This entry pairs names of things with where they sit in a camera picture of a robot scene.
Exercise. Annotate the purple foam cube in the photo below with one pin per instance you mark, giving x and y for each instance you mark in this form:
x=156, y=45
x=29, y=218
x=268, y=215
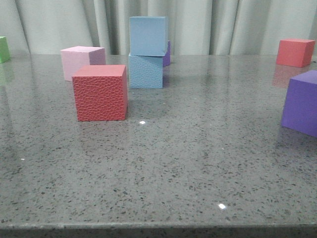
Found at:
x=300, y=108
x=166, y=59

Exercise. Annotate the light blue textured foam cube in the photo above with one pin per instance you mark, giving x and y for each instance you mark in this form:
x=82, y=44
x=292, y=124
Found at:
x=145, y=72

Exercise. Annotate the purple foam cube centre back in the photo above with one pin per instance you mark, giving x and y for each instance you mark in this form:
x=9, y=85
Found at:
x=166, y=59

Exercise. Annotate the green foam cube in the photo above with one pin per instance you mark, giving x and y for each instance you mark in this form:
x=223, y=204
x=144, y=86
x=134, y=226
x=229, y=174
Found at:
x=4, y=51

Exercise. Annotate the purple foam cube right front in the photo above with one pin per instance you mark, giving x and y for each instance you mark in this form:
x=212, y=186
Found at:
x=300, y=108

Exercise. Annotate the grey curtain backdrop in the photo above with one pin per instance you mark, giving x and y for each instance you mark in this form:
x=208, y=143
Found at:
x=196, y=27

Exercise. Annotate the red foam cube right back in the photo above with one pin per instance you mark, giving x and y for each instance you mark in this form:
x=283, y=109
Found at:
x=295, y=52

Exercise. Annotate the light blue smooth foam cube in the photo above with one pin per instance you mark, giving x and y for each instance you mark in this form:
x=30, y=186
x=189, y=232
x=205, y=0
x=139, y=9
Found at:
x=148, y=35

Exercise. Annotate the pink foam cube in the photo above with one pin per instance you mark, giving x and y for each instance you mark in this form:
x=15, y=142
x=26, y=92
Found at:
x=76, y=57

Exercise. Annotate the red textured foam cube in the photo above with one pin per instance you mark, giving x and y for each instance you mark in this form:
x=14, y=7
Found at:
x=100, y=92

